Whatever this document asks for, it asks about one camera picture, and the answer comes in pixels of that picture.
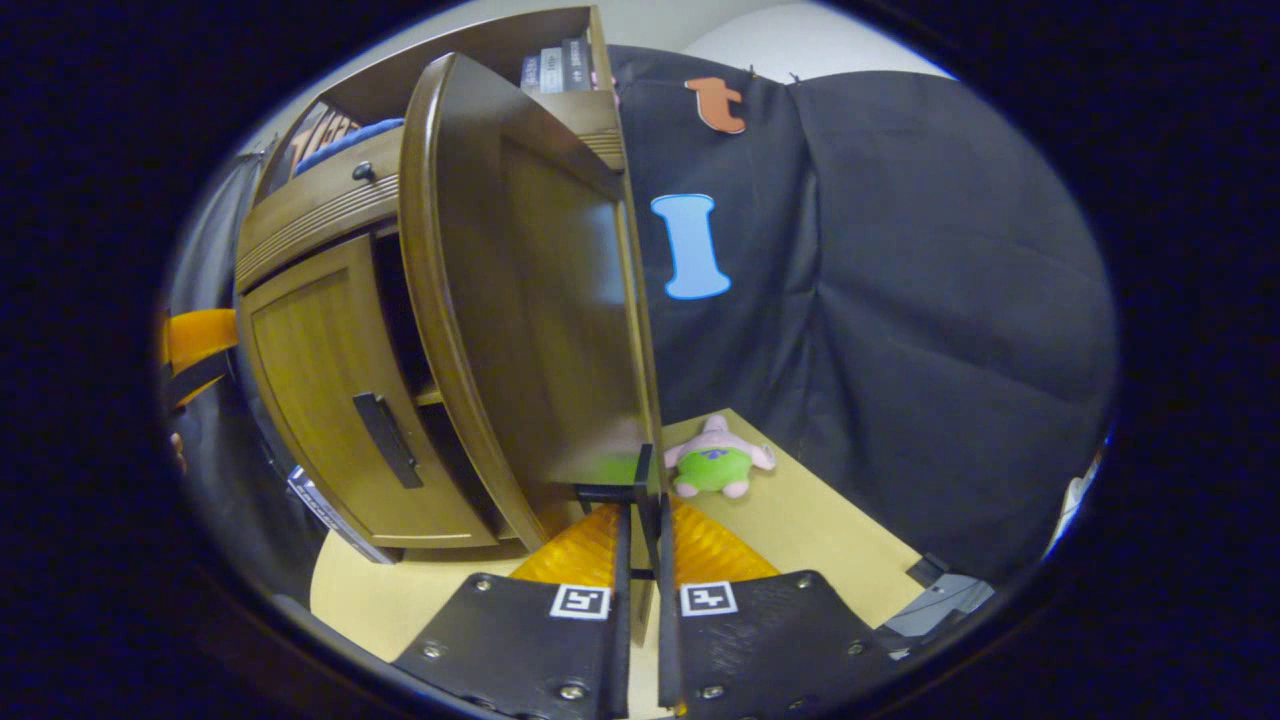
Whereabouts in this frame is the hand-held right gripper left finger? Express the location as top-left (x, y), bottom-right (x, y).
top-left (392, 498), bottom-right (635, 720)

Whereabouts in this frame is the pink green star plush toy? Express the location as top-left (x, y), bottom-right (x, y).
top-left (663, 413), bottom-right (778, 500)

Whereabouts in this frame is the black door handle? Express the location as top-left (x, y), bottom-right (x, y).
top-left (352, 392), bottom-right (424, 491)
top-left (573, 443), bottom-right (659, 581)

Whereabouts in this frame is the grey flat object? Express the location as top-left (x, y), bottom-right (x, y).
top-left (880, 553), bottom-right (998, 656)

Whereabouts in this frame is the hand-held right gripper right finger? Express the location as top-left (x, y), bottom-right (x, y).
top-left (653, 493), bottom-right (893, 720)

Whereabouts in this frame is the wooden shoe cabinet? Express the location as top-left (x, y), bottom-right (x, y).
top-left (232, 5), bottom-right (666, 561)

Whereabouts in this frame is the white blue book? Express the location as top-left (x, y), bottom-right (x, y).
top-left (287, 465), bottom-right (399, 566)

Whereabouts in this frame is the black backdrop cloth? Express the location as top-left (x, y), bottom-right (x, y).
top-left (160, 45), bottom-right (1119, 586)

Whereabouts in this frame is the blue towel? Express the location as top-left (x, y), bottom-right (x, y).
top-left (293, 118), bottom-right (406, 176)

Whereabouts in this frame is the wooden drawer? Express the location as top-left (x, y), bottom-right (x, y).
top-left (235, 90), bottom-right (626, 291)

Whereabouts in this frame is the wooden shoe cabinet door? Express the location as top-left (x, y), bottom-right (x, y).
top-left (398, 52), bottom-right (666, 556)
top-left (238, 232), bottom-right (501, 549)

